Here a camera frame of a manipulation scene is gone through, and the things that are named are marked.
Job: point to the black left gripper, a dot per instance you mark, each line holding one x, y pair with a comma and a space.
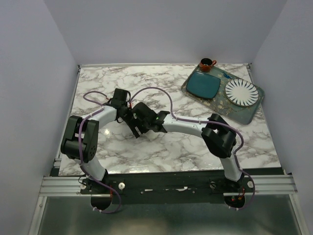
126, 104

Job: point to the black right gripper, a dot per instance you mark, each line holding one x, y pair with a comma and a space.
132, 122

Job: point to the white cloth napkin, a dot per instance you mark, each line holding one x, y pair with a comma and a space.
151, 136

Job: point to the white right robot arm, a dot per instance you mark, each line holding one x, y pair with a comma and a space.
218, 137

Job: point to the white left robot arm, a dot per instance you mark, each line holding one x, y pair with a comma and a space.
80, 140

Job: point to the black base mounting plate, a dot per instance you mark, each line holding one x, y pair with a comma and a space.
209, 186

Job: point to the teal square plate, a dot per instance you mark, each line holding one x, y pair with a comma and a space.
203, 85

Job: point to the brown ceramic cup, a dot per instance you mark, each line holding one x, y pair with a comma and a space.
206, 64

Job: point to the white blue striped plate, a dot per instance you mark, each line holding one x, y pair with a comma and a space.
241, 92

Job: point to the aluminium frame rail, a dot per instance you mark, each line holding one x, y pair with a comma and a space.
264, 185

